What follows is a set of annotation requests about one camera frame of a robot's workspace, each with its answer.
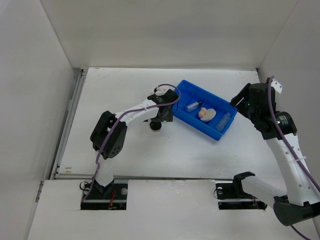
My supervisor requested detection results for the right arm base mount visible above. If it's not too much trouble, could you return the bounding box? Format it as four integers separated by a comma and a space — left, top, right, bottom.
213, 171, 268, 211

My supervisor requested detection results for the white round powder puff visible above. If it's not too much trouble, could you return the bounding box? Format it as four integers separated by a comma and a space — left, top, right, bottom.
200, 108, 216, 122

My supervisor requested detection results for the blue plastic organizer tray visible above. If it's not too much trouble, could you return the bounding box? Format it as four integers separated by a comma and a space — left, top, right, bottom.
173, 80, 237, 141

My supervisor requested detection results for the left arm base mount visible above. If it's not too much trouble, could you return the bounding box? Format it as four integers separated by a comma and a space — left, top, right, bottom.
79, 179, 128, 211

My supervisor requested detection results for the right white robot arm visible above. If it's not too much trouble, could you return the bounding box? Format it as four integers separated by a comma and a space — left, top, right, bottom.
230, 79, 320, 226

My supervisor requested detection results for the aluminium side rail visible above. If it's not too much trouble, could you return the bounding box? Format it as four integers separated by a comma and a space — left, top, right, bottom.
46, 68, 89, 180

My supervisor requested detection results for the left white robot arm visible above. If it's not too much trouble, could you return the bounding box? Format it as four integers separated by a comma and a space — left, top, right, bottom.
82, 87, 182, 201

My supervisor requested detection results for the small black-capped clear bottle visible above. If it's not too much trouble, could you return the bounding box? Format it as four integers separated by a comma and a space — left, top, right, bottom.
185, 101, 202, 112

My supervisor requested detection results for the orange makeup sponge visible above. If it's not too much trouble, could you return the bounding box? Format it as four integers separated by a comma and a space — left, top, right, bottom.
198, 107, 208, 119

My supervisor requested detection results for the clear plastic bottle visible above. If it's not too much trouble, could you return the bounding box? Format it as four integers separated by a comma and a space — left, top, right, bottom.
215, 112, 231, 132

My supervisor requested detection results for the black round powder jar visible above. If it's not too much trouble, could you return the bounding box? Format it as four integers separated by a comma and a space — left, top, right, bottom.
149, 121, 162, 133

